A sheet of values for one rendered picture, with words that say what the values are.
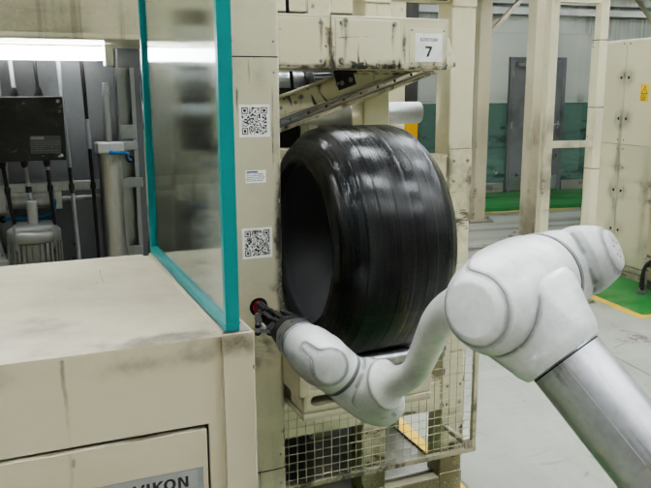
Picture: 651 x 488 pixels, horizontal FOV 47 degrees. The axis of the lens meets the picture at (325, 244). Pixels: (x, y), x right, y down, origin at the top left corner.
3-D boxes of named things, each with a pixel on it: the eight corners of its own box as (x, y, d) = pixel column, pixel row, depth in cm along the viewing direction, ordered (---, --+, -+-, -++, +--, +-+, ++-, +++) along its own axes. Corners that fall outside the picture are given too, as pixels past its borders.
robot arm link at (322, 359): (268, 351, 153) (314, 384, 159) (295, 378, 139) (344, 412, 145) (301, 310, 154) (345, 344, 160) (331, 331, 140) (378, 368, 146)
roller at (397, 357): (301, 362, 183) (295, 361, 187) (304, 381, 182) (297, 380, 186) (426, 343, 196) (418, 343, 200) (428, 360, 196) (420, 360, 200)
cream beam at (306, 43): (252, 69, 198) (251, 11, 195) (226, 72, 221) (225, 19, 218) (449, 71, 221) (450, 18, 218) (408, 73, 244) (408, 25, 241)
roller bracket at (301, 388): (299, 400, 179) (298, 361, 177) (250, 349, 215) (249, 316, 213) (312, 398, 181) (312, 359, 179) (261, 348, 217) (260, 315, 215)
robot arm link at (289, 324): (282, 325, 153) (272, 318, 159) (283, 368, 155) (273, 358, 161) (323, 320, 157) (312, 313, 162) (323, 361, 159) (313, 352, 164)
